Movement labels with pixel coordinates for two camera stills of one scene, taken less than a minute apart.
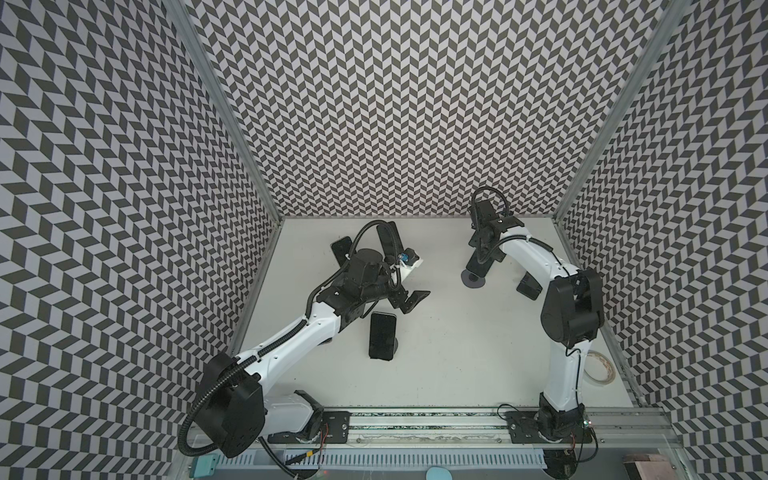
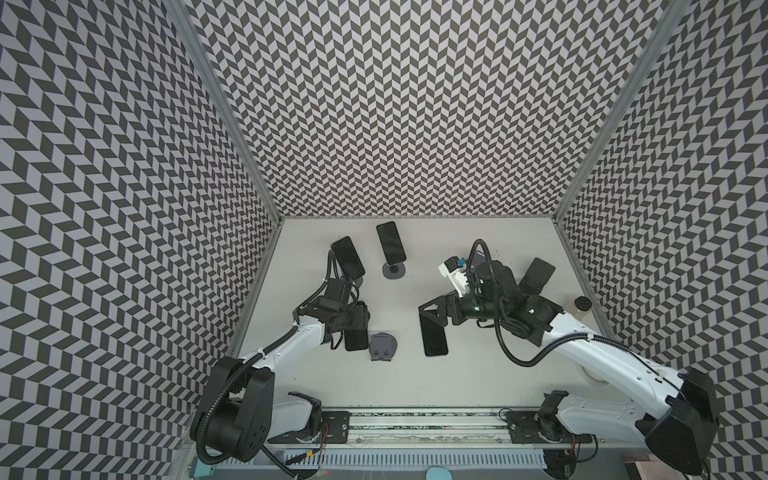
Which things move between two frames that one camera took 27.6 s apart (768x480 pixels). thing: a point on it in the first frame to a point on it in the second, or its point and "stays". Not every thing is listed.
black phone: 529,287 to 434,337
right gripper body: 477,258 to 453,307
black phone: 341,248 stays
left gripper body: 385,289 to 354,318
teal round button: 438,472 stays
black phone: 382,336 to 356,339
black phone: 390,239 stays
